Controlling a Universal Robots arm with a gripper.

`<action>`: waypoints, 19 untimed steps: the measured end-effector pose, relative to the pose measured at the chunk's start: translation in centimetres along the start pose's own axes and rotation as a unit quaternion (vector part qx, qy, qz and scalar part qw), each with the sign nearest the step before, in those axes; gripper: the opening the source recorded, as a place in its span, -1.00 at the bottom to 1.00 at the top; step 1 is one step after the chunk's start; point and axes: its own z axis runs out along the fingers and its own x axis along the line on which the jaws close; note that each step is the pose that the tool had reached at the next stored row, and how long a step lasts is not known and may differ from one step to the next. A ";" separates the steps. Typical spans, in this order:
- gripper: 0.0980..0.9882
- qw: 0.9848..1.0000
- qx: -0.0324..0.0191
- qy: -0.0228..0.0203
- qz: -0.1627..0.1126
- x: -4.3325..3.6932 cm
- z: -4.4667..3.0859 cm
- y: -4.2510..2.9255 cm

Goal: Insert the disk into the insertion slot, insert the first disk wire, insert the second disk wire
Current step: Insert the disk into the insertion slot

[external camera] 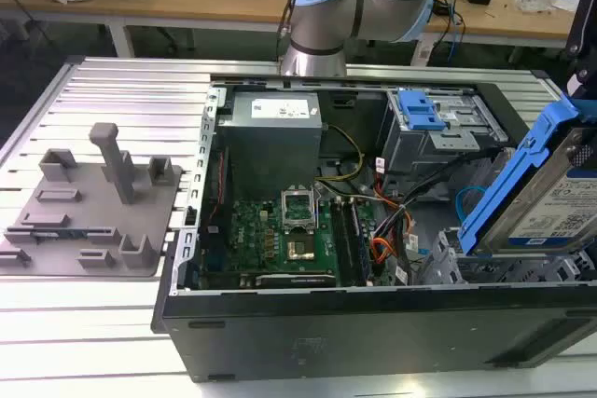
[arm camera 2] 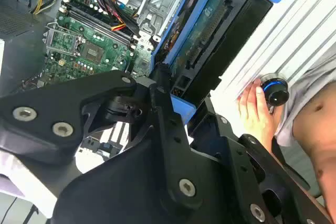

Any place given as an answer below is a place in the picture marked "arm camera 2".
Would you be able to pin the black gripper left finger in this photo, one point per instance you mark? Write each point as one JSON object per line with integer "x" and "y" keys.
{"x": 39, "y": 108}

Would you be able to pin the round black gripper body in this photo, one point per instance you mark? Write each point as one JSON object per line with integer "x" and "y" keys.
{"x": 126, "y": 190}

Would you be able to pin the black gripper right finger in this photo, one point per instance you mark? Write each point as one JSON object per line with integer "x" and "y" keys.
{"x": 252, "y": 171}

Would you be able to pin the hard disk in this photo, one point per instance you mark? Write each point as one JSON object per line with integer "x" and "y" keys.
{"x": 210, "y": 37}

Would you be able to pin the person's bare hand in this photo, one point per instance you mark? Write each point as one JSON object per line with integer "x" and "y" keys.
{"x": 252, "y": 113}

